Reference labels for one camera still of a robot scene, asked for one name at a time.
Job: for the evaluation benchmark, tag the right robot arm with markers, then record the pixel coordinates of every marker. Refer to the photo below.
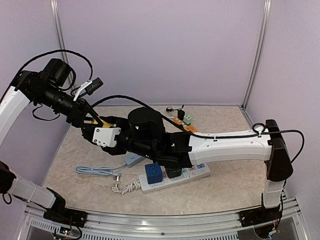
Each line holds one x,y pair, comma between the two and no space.
143,132

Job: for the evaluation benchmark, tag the mint green plug adapter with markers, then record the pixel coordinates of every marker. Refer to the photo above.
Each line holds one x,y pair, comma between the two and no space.
187,120

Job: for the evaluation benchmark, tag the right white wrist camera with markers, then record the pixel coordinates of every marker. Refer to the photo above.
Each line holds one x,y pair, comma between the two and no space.
105,137

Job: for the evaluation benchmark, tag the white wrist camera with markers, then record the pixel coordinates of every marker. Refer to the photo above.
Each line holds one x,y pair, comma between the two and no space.
87,88
105,137

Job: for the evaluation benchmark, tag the blue-grey power strip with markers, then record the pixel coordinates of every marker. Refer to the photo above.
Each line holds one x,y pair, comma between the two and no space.
105,171

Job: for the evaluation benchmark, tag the aluminium front rail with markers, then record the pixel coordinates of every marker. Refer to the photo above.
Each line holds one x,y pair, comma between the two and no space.
227,225

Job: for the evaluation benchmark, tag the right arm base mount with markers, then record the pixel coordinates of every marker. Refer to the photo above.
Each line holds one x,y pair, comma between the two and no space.
258,216

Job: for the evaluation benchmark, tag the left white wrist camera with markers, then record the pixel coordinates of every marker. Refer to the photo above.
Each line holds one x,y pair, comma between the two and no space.
87,88

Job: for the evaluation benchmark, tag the left aluminium frame post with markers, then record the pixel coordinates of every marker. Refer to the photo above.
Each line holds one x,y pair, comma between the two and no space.
54,5

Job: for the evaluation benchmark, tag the dark green cube socket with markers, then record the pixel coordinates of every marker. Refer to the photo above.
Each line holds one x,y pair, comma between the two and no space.
173,173

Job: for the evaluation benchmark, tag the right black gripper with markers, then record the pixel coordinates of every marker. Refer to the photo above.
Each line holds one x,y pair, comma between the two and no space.
115,120

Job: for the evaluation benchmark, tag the yellow cube socket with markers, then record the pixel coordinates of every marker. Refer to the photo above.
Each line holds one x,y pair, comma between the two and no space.
104,124

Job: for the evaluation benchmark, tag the white power strip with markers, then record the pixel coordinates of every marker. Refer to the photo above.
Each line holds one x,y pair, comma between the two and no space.
188,175

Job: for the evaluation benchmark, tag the blue cube socket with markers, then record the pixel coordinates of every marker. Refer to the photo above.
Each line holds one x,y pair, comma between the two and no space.
153,173

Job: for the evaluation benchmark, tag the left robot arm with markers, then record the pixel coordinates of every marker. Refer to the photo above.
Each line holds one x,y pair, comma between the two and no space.
41,88

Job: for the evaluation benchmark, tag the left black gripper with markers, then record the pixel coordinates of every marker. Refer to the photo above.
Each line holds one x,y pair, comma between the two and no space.
81,106

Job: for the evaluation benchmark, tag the aluminium frame post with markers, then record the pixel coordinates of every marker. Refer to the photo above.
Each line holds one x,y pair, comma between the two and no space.
54,5
258,53

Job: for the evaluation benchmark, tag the orange power strip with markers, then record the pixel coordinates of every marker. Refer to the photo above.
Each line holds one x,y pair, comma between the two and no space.
187,127

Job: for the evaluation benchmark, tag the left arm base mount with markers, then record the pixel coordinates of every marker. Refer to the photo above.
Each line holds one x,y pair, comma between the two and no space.
71,217

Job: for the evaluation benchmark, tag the right aluminium frame post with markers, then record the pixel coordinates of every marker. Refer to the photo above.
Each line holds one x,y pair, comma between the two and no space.
258,53

